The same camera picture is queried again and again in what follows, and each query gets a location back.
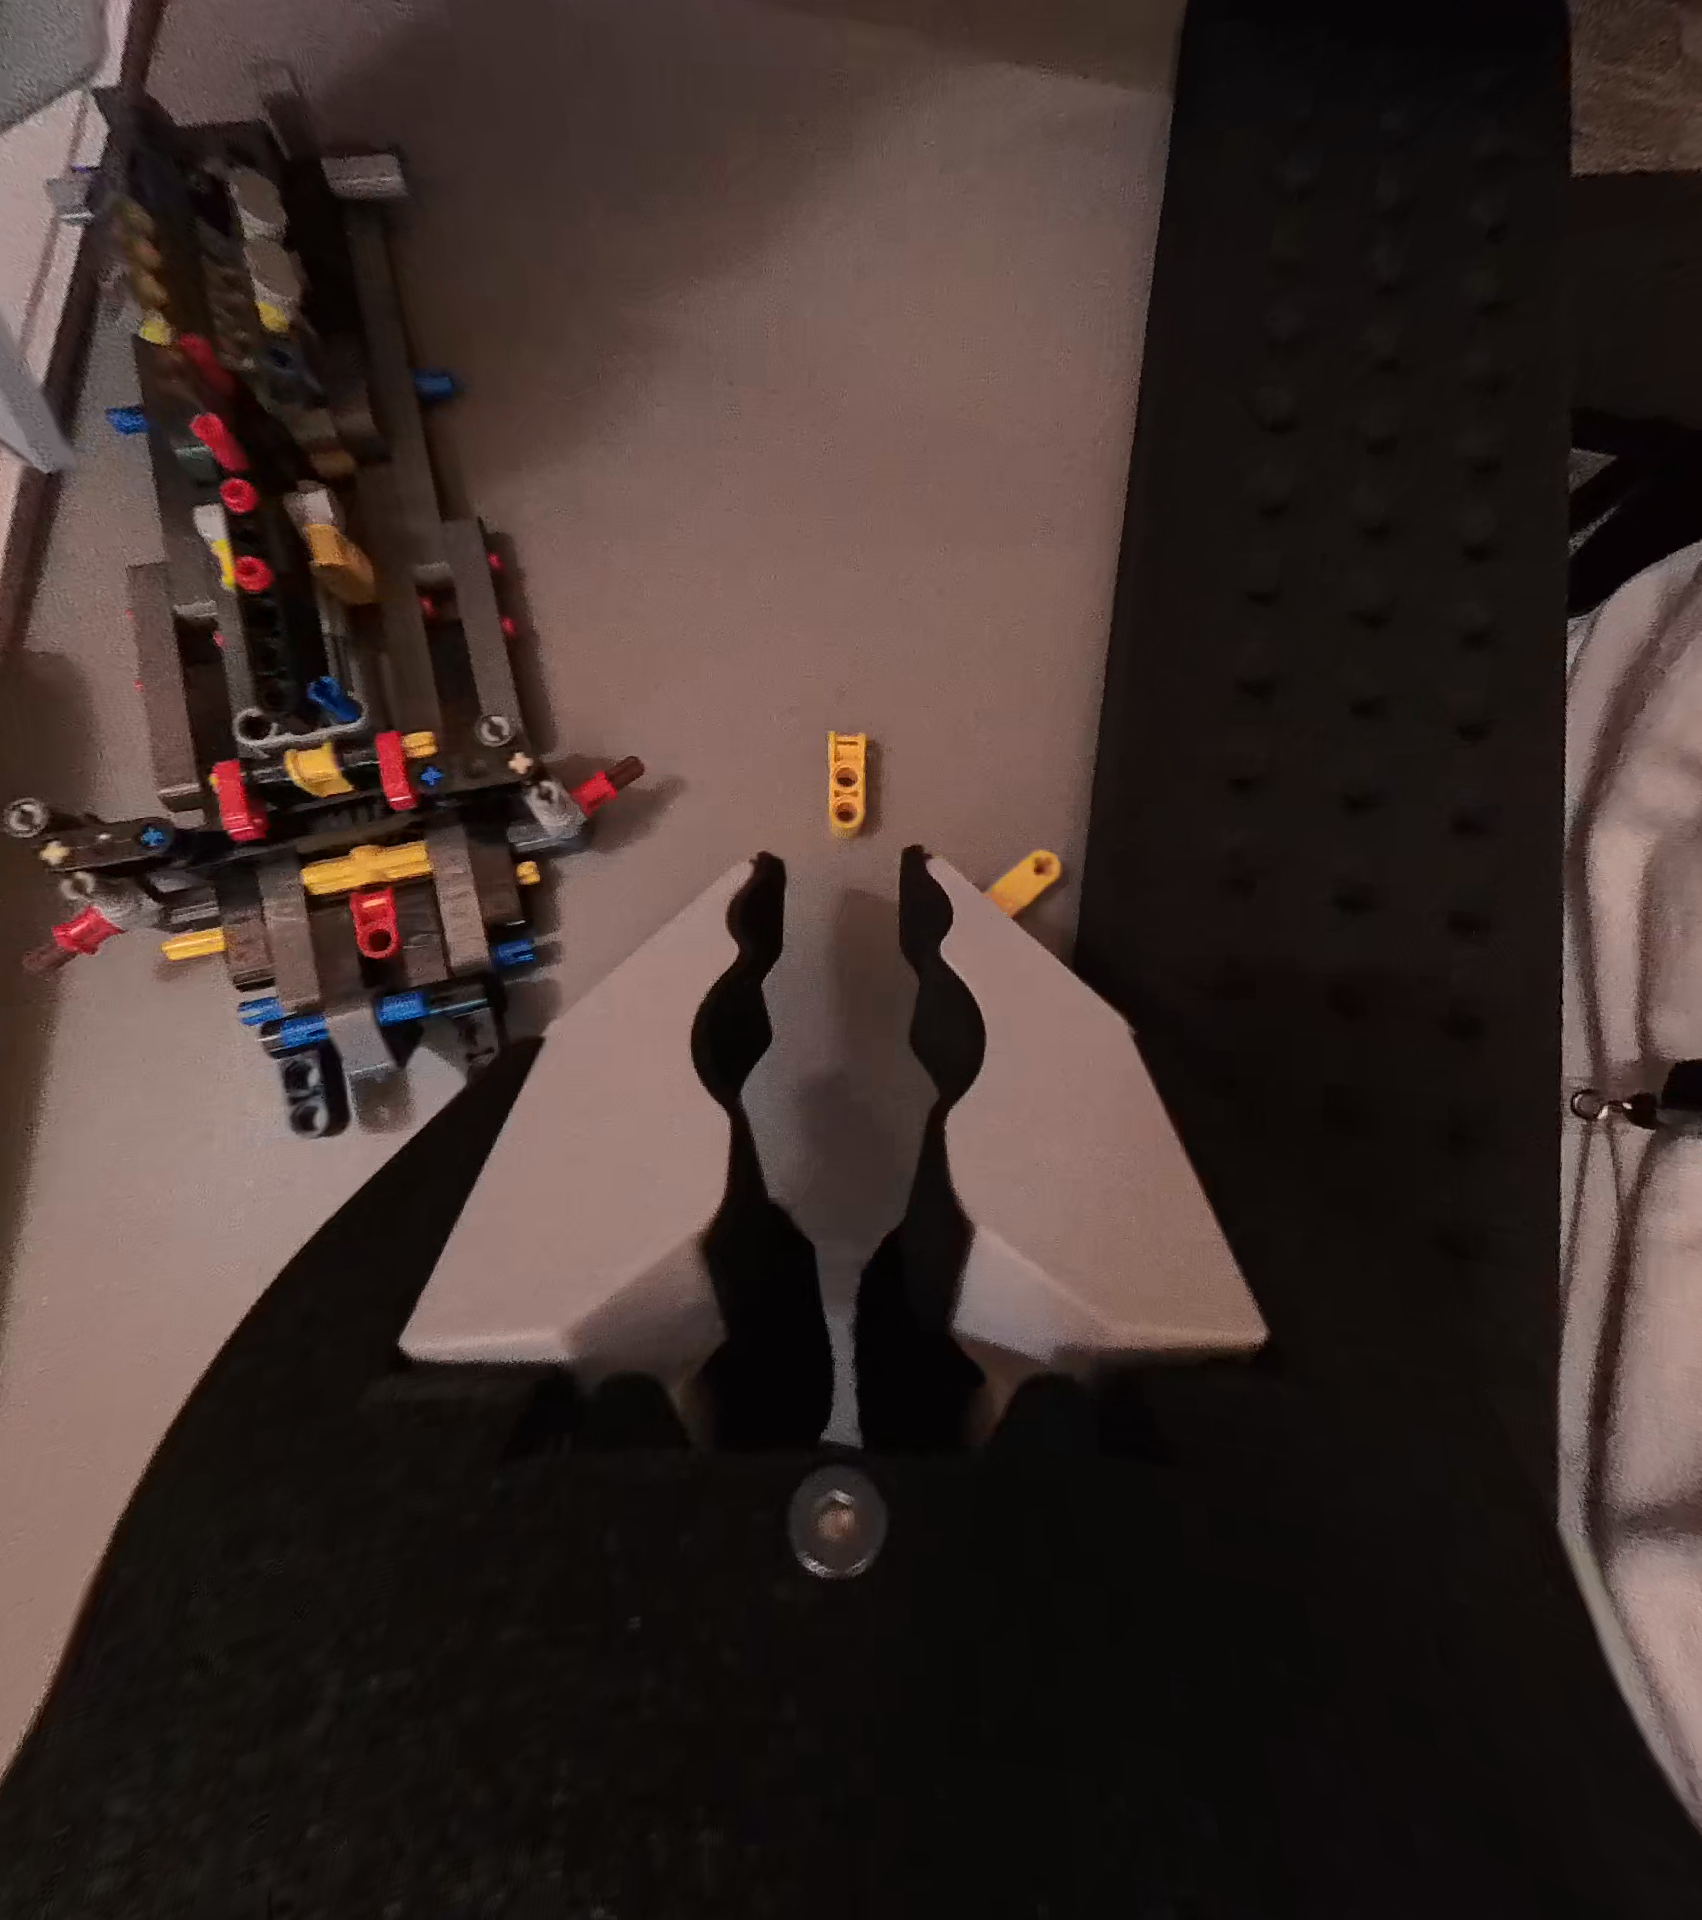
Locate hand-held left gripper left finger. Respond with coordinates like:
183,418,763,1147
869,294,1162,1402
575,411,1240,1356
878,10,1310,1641
398,848,793,1390

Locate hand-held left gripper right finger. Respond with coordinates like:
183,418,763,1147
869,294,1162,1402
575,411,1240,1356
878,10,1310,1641
892,843,1272,1383

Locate grey lego car chassis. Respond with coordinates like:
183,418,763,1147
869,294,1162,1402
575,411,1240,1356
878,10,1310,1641
1,60,646,1140

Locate lego instruction booklet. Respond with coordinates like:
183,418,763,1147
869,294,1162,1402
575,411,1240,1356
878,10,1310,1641
0,0,169,738

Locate black perforated mat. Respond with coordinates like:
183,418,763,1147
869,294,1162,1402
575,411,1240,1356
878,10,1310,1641
1075,0,1573,1502

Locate white printed t-shirt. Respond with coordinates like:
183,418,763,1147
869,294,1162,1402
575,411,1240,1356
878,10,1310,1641
1556,434,1702,1920

